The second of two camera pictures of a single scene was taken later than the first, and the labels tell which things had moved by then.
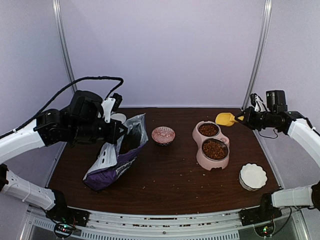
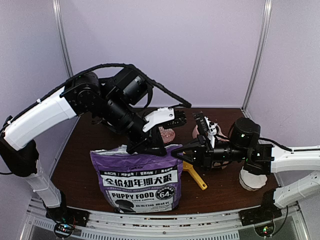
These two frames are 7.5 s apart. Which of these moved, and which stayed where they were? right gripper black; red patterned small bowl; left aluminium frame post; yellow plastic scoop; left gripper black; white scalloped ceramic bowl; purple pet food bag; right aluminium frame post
Moved: left gripper black; purple pet food bag; yellow plastic scoop; right gripper black
Stayed: red patterned small bowl; left aluminium frame post; right aluminium frame post; white scalloped ceramic bowl
